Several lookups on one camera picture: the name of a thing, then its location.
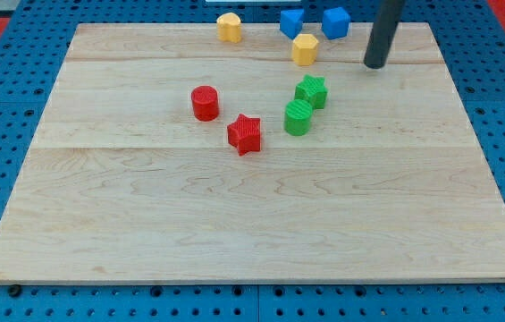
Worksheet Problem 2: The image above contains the blue triangle block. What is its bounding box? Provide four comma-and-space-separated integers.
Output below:
279, 9, 305, 39

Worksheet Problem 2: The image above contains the yellow hexagon block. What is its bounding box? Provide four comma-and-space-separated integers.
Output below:
291, 33, 319, 66

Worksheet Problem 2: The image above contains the light wooden board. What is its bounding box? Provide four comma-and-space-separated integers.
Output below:
0, 23, 505, 285

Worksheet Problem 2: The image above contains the blue cube block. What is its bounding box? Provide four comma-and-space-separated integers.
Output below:
322, 7, 351, 39

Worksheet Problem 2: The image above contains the red cylinder block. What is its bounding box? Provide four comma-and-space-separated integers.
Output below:
190, 85, 220, 122

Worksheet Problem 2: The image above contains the green star block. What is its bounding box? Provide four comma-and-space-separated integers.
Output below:
294, 74, 328, 109

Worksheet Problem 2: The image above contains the yellow heart block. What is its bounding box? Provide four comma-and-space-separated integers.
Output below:
216, 13, 242, 43

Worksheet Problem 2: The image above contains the green cylinder block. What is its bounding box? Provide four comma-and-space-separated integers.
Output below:
283, 99, 313, 136

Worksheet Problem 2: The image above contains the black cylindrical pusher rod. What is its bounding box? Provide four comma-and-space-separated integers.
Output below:
364, 0, 406, 69

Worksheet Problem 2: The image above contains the red star block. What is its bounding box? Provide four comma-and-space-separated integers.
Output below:
227, 114, 261, 156

